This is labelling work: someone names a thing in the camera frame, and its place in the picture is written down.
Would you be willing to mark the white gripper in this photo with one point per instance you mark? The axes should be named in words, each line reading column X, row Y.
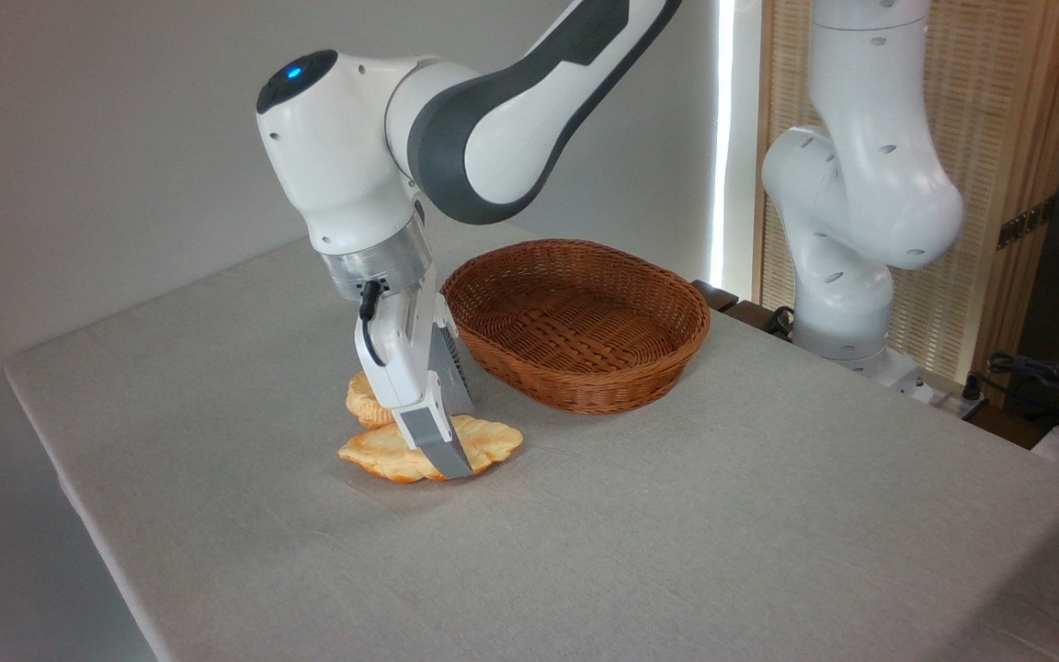
column 401, row 368

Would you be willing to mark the leaf-shaped bread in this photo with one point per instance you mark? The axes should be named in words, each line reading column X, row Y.
column 373, row 455

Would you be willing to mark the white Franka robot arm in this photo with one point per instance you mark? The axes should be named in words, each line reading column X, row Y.
column 346, row 156

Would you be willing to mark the small round thick bread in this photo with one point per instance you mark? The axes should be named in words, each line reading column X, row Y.
column 362, row 400

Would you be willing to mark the brown wicker basket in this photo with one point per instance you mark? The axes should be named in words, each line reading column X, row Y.
column 585, row 331

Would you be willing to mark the grey tablecloth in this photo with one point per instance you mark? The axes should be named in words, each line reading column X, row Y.
column 677, row 552

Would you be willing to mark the dark wooden furniture edge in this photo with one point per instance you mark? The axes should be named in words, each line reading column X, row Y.
column 723, row 299

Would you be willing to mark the metal screen hinge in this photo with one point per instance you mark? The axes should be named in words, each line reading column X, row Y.
column 1026, row 223

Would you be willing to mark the wooden bamboo folding screen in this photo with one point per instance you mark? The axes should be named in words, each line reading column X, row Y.
column 998, row 119

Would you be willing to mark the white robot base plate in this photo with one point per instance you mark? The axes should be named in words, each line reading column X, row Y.
column 902, row 377

